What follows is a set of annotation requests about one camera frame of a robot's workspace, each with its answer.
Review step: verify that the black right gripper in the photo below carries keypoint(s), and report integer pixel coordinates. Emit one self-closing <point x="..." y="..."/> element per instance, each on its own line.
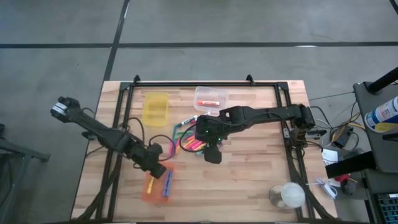
<point x="208" y="127"/>

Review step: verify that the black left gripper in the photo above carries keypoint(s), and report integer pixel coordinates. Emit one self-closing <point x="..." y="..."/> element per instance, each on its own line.
<point x="149" y="158"/>

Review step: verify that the green-capped whiteboard marker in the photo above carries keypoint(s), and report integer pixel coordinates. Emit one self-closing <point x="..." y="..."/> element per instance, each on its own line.
<point x="189" y="119"/>

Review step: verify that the pink highlighter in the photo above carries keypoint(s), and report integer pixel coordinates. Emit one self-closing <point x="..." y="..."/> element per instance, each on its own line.
<point x="194" y="144"/>
<point x="199" y="146"/>

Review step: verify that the thin orange marker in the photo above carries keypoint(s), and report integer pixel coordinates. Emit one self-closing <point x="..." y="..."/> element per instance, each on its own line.
<point x="189" y="142"/>

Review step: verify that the teal highlighter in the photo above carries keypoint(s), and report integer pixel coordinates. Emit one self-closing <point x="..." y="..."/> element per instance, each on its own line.
<point x="200" y="152"/>

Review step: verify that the yellow highlighter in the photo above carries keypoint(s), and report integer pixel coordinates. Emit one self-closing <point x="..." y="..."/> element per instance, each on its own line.
<point x="150" y="185"/>

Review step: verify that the purple highlighter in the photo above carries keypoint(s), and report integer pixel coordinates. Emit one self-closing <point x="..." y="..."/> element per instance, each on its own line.
<point x="165" y="185"/>

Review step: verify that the blue highlighter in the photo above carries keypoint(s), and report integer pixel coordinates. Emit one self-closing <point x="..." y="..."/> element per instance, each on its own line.
<point x="169" y="185"/>

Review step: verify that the yellow translucent plastic bin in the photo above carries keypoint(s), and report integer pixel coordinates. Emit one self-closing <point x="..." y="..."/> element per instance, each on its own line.
<point x="155" y="109"/>

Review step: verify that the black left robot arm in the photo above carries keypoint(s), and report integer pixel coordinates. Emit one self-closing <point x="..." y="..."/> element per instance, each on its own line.
<point x="93" y="126"/>

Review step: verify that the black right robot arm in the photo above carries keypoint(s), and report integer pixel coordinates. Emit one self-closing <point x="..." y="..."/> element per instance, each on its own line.
<point x="264" y="113"/>

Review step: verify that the thin pink marker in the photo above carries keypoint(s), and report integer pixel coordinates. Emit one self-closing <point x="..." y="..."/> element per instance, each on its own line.
<point x="170" y="149"/>

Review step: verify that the clear plastic bin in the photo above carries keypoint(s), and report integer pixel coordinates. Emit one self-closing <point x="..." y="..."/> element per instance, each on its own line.
<point x="214" y="93"/>

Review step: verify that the orange translucent plastic bin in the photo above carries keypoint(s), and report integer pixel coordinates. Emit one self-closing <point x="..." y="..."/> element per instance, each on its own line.
<point x="157" y="194"/>

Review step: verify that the black table clamp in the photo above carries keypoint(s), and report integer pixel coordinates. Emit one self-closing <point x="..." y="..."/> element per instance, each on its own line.
<point x="88" y="135"/>
<point x="315" y="133"/>

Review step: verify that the grey metal stand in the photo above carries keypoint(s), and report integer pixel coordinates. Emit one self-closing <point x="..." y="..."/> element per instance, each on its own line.
<point x="31" y="154"/>

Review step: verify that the white paper card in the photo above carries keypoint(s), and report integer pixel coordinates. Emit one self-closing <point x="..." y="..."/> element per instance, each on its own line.
<point x="329" y="155"/>

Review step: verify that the black power adapter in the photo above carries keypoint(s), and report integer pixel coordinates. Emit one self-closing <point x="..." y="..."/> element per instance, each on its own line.
<point x="343" y="138"/>

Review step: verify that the small red object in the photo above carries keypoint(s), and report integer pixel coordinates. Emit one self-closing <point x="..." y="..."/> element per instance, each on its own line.
<point x="343" y="178"/>

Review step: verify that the small black object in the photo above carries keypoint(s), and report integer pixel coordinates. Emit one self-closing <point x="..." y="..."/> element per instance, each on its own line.
<point x="349" y="187"/>

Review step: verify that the grey cart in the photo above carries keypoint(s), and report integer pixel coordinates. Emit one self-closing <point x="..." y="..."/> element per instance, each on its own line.
<point x="382" y="149"/>

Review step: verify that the white and blue spray can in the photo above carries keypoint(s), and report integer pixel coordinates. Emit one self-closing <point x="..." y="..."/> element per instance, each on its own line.
<point x="384" y="115"/>

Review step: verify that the black pole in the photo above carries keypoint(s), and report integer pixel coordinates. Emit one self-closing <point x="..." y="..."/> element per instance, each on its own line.
<point x="384" y="81"/>

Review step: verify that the backlit keyboard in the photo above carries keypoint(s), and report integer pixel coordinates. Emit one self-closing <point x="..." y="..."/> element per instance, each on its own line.
<point x="388" y="208"/>

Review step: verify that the black aluminium table frame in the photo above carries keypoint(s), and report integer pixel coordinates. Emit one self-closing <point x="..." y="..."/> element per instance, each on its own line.
<point x="202" y="84"/>

